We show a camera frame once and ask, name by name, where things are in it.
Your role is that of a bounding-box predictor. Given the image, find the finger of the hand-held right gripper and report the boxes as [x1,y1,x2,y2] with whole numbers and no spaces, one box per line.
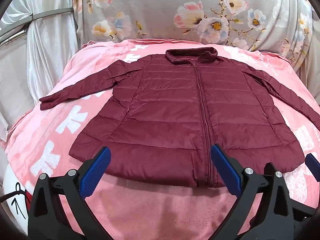
[293,201,317,218]
[305,153,320,178]

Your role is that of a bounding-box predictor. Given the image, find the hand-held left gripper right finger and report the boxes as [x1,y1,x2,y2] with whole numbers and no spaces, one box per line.
[210,144,294,240]

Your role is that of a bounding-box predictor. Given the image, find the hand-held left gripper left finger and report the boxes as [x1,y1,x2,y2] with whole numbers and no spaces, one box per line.
[27,146,113,240]

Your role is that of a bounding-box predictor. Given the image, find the maroon puffer jacket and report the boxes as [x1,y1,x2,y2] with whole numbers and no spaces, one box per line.
[40,47,320,188]

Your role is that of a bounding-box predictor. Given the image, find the pink printed blanket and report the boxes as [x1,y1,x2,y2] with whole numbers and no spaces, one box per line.
[5,39,320,240]

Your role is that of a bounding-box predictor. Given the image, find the white printed pillow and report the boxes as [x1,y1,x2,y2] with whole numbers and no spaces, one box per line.
[0,165,33,240]

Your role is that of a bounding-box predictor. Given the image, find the white satin curtain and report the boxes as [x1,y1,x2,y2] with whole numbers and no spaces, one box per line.
[0,0,83,140]

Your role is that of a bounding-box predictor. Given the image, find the metal curtain holdback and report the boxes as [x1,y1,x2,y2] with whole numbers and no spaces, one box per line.
[0,17,33,46]

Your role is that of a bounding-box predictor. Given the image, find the grey curtain tie band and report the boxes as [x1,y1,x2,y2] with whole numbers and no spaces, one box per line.
[31,8,75,22]

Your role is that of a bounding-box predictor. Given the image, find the grey floral bed cover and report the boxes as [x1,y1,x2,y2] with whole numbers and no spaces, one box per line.
[74,0,320,80]

